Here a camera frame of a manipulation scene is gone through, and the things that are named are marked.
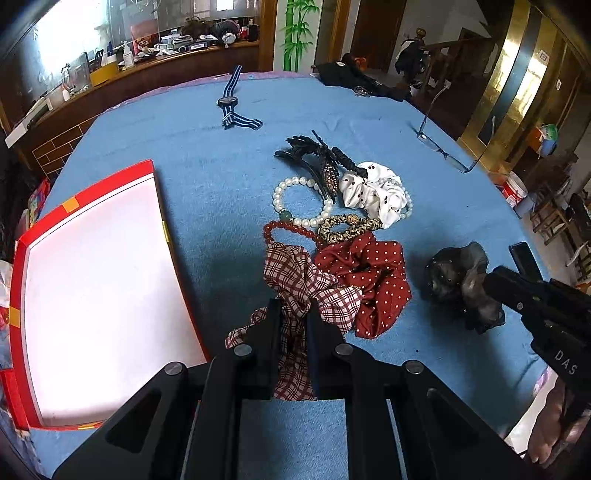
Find grey black organza scrunchie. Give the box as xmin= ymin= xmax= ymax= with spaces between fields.
xmin=422 ymin=241 xmax=505 ymax=334

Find red polka dot scrunchie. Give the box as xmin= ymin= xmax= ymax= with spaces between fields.
xmin=314 ymin=232 xmax=412 ymax=339

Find red white plaid scrunchie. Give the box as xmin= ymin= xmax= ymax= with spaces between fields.
xmin=225 ymin=241 xmax=362 ymax=401

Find gold black beaded bracelet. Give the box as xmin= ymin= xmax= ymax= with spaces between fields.
xmin=316 ymin=213 xmax=385 ymax=245

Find red bead bracelet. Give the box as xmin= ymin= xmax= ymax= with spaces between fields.
xmin=262 ymin=219 xmax=327 ymax=252

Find person's right hand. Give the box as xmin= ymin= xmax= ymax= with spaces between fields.
xmin=527 ymin=378 xmax=590 ymax=465

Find black smartphone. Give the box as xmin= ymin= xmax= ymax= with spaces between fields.
xmin=509 ymin=242 xmax=543 ymax=281

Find white red paint bucket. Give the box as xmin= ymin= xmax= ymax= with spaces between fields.
xmin=502 ymin=172 xmax=528 ymax=208

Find red gift box lid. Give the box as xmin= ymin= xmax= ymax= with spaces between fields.
xmin=1 ymin=160 xmax=208 ymax=430

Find white black-dotted scrunchie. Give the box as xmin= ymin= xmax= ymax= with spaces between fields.
xmin=339 ymin=162 xmax=413 ymax=229

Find dark framed eyeglasses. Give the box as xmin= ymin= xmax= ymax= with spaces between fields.
xmin=410 ymin=85 xmax=498 ymax=174

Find blue bed cover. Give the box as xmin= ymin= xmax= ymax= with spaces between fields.
xmin=42 ymin=75 xmax=546 ymax=479

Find black hair claw clip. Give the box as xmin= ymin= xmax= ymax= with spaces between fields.
xmin=273 ymin=131 xmax=369 ymax=200

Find wooden counter shelf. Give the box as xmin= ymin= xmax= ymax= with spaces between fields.
xmin=11 ymin=41 xmax=259 ymax=176

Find black bag on bed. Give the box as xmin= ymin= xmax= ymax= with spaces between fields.
xmin=312 ymin=53 xmax=411 ymax=102

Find dark wooden door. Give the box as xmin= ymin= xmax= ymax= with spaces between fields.
xmin=349 ymin=0 xmax=407 ymax=72

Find white pearl bracelet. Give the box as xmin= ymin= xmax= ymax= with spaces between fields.
xmin=271 ymin=175 xmax=335 ymax=229

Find bamboo wall painting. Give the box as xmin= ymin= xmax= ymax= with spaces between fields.
xmin=281 ymin=0 xmax=320 ymax=72

